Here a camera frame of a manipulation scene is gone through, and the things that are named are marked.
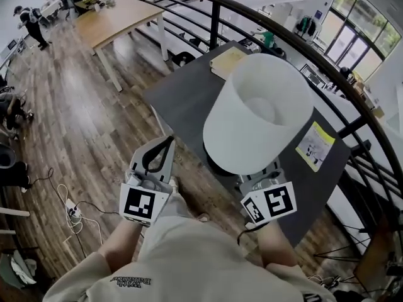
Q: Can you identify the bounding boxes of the dark grey table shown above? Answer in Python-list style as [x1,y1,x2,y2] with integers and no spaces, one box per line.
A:
[143,40,352,248]

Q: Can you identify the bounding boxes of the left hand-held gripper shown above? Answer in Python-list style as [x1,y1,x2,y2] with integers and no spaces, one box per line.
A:
[118,136,176,228]

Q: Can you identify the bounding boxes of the black floor cable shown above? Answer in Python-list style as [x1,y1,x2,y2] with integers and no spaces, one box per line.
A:
[30,167,120,259]

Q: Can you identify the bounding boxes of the person's left forearm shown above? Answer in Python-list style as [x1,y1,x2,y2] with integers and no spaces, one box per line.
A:
[99,216,152,274]

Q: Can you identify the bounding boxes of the white power strip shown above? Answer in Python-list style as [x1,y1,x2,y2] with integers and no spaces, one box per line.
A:
[64,198,84,223]

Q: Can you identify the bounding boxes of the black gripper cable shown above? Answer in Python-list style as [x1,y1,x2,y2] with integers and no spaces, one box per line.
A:
[236,227,263,247]

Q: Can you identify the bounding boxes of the yellow bordered leaflet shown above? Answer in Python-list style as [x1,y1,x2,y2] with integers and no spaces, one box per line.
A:
[295,121,336,173]

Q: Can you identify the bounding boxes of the coat rack with clothes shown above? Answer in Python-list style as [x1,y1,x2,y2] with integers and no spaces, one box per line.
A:
[295,15,317,38]

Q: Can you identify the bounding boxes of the black metal railing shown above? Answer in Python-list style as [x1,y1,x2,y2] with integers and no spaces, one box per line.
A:
[133,0,403,266]

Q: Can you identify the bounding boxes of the person's beige shirt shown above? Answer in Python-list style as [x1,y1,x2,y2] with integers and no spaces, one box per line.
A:
[42,193,338,302]

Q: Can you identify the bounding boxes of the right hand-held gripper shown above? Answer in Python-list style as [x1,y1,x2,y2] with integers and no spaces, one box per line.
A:
[238,158,298,227]

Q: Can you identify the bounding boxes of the person's right forearm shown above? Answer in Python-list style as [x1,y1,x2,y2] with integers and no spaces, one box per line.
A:
[256,220,298,269]

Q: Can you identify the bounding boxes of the glass entrance doors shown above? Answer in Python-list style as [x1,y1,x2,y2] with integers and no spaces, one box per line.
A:
[323,0,403,82]

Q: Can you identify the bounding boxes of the light wooden table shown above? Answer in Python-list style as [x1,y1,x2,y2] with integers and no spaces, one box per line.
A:
[73,0,171,92]

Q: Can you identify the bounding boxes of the white cable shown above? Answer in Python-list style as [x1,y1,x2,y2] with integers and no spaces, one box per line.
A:
[57,183,104,245]

